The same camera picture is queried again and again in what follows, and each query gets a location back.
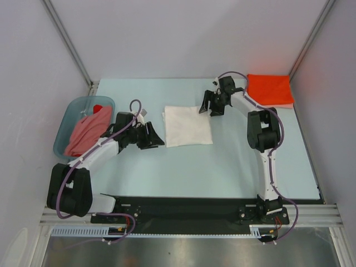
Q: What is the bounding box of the grey slotted cable duct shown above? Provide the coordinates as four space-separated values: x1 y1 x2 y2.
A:
51 225 278 241

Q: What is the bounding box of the left aluminium frame post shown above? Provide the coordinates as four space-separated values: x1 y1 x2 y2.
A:
40 0 93 88

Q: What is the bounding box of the aluminium frame post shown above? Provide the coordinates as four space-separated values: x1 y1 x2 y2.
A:
289 0 338 82
40 0 93 88

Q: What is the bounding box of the blue plastic basket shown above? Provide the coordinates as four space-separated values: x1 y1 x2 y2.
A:
53 96 115 161

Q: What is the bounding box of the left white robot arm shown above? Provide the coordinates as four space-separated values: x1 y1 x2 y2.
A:
47 112 165 223

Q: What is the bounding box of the right aluminium frame post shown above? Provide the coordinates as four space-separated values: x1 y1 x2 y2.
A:
289 0 338 82

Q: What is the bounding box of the pink t shirt in basket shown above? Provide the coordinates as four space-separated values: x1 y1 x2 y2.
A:
64 106 113 157

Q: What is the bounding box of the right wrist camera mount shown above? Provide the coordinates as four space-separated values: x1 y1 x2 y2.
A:
212 79 220 87

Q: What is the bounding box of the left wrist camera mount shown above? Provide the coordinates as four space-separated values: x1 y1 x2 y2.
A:
133 108 147 126

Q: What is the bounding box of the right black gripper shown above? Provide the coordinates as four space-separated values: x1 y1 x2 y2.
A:
200 90 229 117

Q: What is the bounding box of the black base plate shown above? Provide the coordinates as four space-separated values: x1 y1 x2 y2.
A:
83 196 321 234

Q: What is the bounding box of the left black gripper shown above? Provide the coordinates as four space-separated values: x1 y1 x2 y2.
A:
126 122 164 150

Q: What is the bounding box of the folded orange t shirt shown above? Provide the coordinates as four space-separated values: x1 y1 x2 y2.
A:
247 74 294 107

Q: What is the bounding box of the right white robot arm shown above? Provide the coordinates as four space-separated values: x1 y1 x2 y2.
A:
199 76 284 223

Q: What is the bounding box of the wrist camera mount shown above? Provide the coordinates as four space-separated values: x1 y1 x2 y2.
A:
133 108 147 126
212 79 220 87

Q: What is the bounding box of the white printed t shirt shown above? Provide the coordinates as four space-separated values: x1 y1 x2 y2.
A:
162 106 213 148

